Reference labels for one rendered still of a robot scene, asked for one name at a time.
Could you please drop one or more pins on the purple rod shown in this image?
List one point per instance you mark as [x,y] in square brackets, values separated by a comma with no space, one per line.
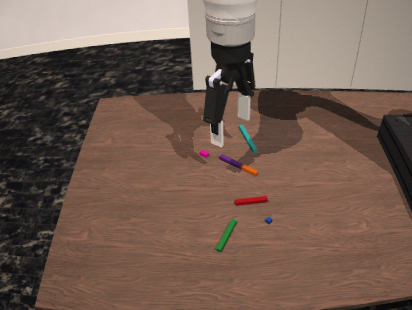
[230,161]

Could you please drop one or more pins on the red rod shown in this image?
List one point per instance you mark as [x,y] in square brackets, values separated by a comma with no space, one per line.
[254,200]

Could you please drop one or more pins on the green rod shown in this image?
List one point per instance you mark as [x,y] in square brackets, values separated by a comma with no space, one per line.
[226,235]

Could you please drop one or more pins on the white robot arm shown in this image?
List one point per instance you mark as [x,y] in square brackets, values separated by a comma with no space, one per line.
[230,22]

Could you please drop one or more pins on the turquoise rod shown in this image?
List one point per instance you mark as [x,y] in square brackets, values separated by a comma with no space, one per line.
[247,138]

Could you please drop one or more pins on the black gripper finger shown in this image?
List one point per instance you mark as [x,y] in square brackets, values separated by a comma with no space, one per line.
[213,107]
[245,88]

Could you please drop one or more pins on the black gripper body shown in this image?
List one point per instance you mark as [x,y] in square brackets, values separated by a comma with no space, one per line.
[228,58]

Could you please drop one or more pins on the orange rod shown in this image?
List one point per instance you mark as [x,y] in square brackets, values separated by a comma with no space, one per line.
[249,170]

